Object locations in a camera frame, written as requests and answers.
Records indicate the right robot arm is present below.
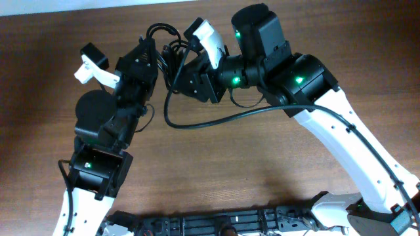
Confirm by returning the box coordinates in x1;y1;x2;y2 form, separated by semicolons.
170;3;419;235

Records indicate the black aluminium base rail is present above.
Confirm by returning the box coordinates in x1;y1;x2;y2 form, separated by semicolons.
96;205;333;236

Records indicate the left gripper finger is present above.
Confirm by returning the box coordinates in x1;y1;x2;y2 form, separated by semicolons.
136;36;158;86
115;44;144;79

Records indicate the left camera black cable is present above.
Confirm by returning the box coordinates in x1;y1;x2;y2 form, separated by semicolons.
57;144;86;236

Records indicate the camera black cable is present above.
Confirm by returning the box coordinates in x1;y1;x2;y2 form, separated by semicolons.
57;144;86;236
163;39;420;227

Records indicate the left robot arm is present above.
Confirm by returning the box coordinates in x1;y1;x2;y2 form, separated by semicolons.
53;37;158;235

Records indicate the black cable bundle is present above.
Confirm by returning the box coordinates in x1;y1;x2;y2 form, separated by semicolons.
145;22;201;96

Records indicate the right camera black cable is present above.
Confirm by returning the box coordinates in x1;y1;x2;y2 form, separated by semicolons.
163;39;420;227

